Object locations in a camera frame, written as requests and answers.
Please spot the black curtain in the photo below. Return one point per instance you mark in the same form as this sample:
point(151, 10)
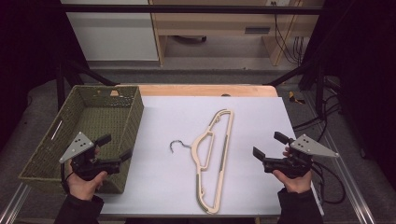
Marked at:
point(364, 77)
point(28, 62)

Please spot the black frame strut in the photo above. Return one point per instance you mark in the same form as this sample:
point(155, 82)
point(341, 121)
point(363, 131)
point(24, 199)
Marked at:
point(90, 74)
point(292, 74)

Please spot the black horizontal frame bar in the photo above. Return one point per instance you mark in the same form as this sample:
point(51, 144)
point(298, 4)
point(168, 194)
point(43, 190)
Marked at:
point(186, 9)

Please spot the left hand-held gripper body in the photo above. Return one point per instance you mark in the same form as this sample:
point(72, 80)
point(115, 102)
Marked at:
point(81, 146)

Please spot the aluminium rail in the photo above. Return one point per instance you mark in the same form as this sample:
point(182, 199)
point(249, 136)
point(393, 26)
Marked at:
point(348, 180)
point(14, 205)

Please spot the white paper sheet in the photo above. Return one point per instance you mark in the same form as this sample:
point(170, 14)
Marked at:
point(261, 186)

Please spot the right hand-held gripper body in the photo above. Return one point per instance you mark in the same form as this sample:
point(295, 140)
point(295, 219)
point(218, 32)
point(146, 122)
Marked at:
point(308, 146)

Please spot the white cabinet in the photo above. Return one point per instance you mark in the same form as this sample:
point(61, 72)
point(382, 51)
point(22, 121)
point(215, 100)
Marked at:
point(115, 37)

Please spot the green woven basket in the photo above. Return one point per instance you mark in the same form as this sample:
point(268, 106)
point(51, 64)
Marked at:
point(102, 121)

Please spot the person's left hand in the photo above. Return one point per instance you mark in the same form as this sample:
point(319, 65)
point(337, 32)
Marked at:
point(82, 189)

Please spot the light wooden desk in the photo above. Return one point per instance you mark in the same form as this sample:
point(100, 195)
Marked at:
point(211, 23)

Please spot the person's right hand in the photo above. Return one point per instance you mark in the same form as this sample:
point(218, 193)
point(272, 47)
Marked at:
point(297, 185)

